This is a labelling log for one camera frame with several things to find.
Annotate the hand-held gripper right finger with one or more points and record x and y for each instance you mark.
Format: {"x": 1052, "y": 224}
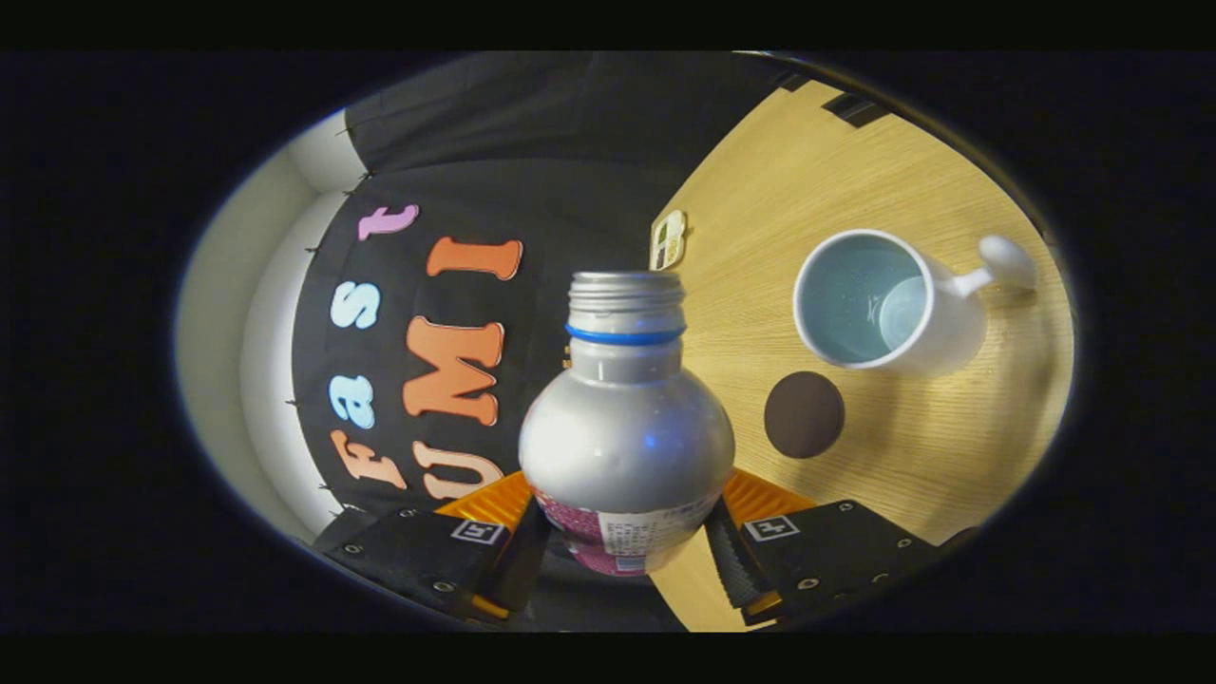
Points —
{"x": 731, "y": 565}

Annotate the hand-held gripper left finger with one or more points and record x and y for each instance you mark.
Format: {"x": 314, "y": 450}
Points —
{"x": 518, "y": 570}

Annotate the dark brown round coaster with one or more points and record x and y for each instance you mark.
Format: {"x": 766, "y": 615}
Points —
{"x": 805, "y": 415}

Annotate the silver bottle with red label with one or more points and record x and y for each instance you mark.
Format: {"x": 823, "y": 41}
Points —
{"x": 627, "y": 427}

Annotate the wooden table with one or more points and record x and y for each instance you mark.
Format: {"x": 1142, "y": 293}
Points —
{"x": 902, "y": 465}

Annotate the white divided snack dish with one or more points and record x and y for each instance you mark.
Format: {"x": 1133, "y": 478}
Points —
{"x": 668, "y": 240}

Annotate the black table clamp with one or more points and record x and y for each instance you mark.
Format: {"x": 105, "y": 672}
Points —
{"x": 855, "y": 108}

